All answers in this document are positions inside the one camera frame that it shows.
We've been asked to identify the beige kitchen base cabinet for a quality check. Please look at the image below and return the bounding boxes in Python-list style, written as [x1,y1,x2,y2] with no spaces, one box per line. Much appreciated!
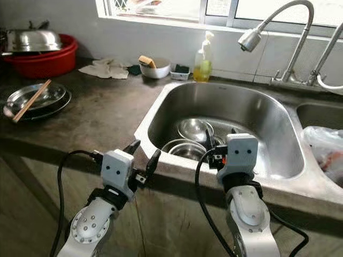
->
[0,145,343,257]

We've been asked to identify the small steel bowl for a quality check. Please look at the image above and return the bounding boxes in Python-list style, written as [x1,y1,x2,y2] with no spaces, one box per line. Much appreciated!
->
[177,118,215,142]

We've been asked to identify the wide steel bowl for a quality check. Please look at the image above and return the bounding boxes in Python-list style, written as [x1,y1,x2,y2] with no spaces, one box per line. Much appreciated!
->
[161,138,210,161]

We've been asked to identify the stainless steel double sink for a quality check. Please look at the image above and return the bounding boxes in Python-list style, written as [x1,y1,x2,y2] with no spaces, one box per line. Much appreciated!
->
[134,80,343,207]

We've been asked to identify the yellow dish soap bottle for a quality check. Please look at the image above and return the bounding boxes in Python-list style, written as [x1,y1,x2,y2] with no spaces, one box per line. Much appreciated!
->
[193,31,215,83]

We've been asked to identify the small white plastic tray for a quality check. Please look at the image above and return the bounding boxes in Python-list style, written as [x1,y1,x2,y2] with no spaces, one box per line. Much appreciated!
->
[170,64,191,81]

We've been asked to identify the small white bowl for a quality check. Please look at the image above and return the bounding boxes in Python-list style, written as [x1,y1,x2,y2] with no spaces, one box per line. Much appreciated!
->
[138,56,171,79]

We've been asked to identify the white crumpled cloth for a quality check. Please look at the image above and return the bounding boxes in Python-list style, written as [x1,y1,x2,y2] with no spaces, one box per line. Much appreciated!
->
[79,58,130,80]

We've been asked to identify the yellow sponge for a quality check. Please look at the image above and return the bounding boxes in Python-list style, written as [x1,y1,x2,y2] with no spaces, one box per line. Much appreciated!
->
[138,55,157,69]

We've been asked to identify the clear plastic bag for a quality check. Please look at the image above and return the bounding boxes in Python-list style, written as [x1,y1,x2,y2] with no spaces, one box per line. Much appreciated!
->
[302,126,343,188]

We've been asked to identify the steel plates stack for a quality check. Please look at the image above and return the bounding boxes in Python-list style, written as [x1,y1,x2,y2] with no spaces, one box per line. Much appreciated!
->
[5,82,73,121]

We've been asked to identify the steel gooseneck spray faucet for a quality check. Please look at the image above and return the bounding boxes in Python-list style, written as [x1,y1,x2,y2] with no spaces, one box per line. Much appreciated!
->
[238,0,316,86]

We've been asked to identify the wooden chopsticks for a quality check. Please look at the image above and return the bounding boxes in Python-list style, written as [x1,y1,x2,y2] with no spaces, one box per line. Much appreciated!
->
[12,79,53,123]

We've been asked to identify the plain steel faucet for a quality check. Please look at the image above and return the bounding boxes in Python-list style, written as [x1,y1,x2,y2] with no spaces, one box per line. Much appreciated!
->
[307,21,343,92]

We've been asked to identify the red plastic basin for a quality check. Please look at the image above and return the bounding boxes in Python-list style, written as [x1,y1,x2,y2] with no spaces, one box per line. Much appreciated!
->
[3,33,79,80]

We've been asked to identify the grey framed sink window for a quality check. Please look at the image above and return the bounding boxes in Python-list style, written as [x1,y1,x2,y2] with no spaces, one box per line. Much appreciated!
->
[95,0,343,39]

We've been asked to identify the steel dome lid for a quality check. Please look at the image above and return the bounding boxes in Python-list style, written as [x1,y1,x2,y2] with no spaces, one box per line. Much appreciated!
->
[5,20,64,53]

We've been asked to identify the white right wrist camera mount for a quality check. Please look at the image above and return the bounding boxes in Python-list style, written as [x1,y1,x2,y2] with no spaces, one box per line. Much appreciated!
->
[217,133,259,180]

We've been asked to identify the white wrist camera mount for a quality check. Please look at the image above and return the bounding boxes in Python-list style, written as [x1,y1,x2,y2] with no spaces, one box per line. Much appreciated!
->
[217,133,259,180]
[101,149,136,200]

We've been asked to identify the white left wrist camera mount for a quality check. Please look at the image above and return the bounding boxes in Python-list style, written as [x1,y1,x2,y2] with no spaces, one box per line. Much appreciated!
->
[101,149,136,200]

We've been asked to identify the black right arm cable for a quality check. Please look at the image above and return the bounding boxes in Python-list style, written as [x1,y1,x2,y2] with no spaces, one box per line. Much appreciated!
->
[195,150,310,257]

